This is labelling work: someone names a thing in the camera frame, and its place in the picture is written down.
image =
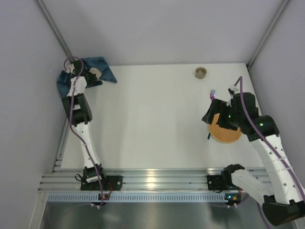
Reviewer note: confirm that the right aluminium frame post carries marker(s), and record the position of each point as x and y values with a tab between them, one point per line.
284	4

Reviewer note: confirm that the aluminium frame post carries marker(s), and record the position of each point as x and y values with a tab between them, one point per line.
56	32
284	4

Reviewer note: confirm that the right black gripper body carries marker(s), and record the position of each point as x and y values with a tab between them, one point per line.
215	112

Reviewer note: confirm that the left aluminium frame post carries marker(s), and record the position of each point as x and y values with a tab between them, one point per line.
56	32

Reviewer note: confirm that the slotted grey cable duct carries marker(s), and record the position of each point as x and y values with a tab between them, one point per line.
119	197

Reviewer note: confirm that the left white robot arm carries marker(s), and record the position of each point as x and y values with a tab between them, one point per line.
79	116

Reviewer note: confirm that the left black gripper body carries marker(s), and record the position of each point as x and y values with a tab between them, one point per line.
77	72

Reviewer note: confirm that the small beige cup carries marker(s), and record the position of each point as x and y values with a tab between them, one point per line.
200	72

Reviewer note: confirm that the blue bear placemat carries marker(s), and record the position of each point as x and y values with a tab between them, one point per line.
64	79

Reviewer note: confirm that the iridescent purple fork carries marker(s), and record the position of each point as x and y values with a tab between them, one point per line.
212	94

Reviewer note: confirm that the aluminium mounting rail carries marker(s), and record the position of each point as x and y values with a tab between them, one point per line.
133	180

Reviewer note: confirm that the round woven wicker plate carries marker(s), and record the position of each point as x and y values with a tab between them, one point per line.
223	135

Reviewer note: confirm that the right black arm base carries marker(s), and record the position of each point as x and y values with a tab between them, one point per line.
217	184

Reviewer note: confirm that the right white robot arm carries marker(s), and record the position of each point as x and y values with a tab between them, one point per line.
283	203

